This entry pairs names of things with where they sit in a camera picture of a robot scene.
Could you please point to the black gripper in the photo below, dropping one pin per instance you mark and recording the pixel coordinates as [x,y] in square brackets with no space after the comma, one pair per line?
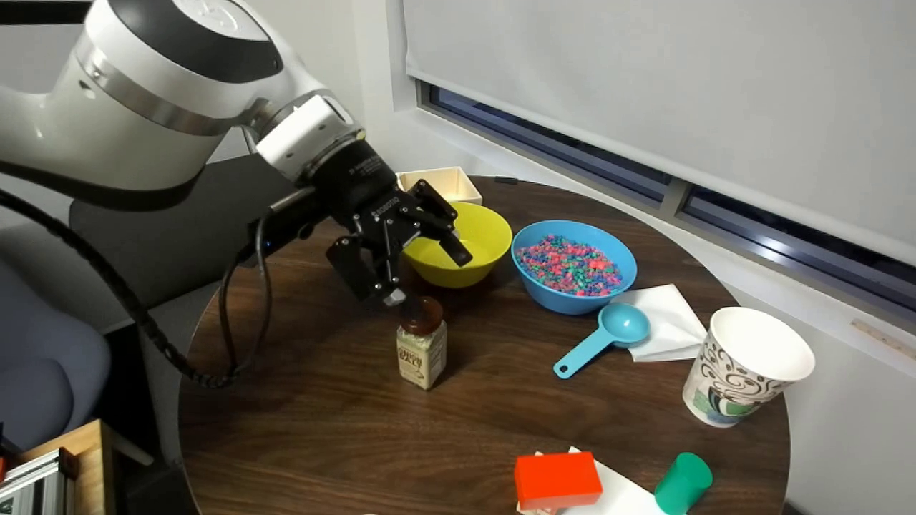
[360,193]

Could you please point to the brown-lidded glass spice jar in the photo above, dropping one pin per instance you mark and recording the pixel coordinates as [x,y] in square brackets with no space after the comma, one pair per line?
[422,342]

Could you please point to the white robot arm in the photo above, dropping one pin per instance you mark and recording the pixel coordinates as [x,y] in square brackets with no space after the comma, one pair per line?
[149,93]

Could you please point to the white wooden box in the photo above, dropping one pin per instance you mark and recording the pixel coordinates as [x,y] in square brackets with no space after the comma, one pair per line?
[449,180]

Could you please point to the yellow plastic bowl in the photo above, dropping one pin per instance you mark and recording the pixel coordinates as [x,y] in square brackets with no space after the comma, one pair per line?
[479,240]

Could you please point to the blue bowl of beads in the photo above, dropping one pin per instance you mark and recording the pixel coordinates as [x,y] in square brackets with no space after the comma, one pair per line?
[571,267]

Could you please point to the round wooden table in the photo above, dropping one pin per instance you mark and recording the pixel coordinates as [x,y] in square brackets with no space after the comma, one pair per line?
[323,425]

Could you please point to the teal measuring scoop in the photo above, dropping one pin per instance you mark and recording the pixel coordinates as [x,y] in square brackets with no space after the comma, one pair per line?
[618,323]

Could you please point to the orange block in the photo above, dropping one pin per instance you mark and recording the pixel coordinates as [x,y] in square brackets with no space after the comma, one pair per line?
[555,481]

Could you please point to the white napkin under scoop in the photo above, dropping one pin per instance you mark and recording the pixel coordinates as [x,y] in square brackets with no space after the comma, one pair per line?
[672,323]

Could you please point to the white folded napkin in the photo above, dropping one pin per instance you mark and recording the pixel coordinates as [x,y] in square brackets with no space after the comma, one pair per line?
[618,496]

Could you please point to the grey office chair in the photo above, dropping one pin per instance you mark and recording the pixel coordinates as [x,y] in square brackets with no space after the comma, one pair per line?
[51,366]

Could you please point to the patterned paper cup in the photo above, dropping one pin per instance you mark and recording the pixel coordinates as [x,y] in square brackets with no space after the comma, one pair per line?
[745,360]

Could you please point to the green cylinder block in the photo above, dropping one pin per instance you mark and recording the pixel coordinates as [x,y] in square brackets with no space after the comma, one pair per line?
[682,484]

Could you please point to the wooden equipment cart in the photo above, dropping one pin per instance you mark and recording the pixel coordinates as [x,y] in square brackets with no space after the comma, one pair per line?
[60,476]

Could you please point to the white roller blind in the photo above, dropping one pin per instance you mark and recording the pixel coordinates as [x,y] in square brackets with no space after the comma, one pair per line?
[798,106]

